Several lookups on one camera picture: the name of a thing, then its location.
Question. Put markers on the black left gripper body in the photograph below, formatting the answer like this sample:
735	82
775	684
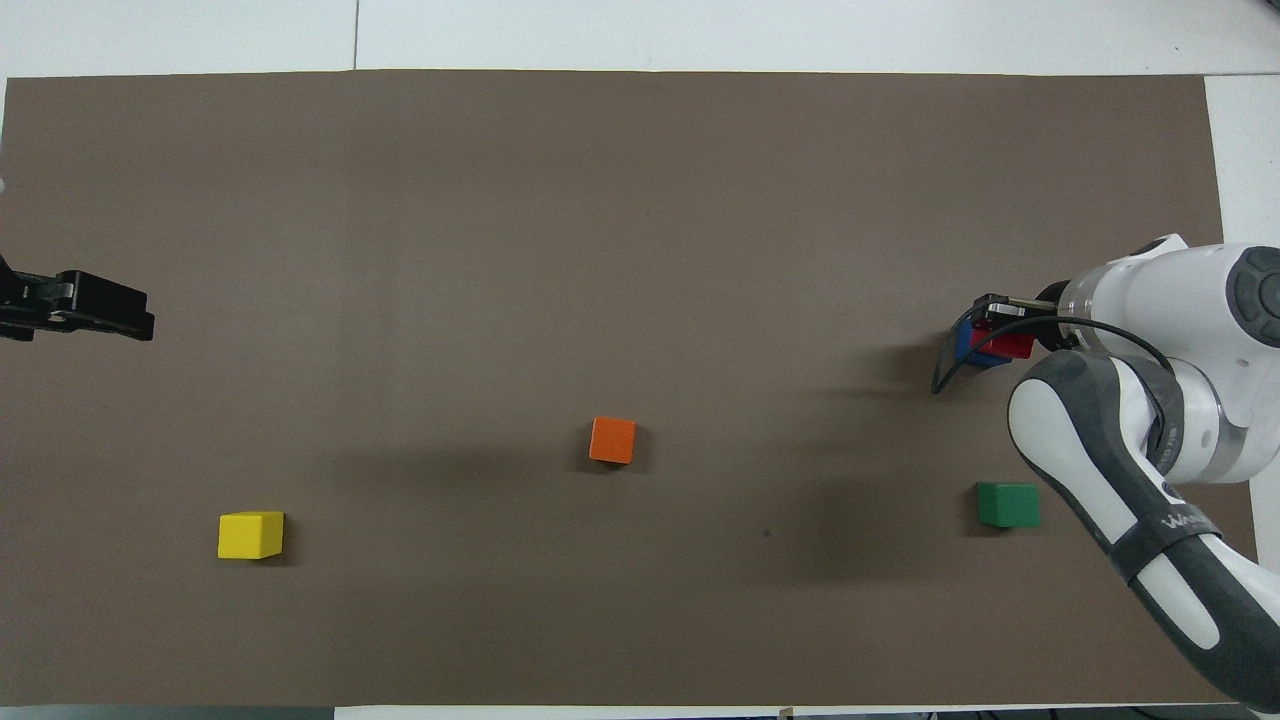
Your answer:
30	300

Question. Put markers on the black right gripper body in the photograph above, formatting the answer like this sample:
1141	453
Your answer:
1050	320

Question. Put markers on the red wooden block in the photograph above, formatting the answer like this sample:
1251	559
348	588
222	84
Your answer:
1012	347

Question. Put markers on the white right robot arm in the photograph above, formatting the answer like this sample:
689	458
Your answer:
1120	440

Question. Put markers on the blue wooden block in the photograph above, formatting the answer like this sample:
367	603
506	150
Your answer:
978	360

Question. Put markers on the green wooden block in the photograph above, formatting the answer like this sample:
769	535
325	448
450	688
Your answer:
1008	505

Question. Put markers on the yellow wooden block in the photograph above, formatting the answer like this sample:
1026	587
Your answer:
250	535

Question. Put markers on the orange wooden block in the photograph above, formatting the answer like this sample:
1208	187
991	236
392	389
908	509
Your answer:
612	441

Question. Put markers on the brown paper mat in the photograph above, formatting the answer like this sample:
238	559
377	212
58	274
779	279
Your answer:
500	200

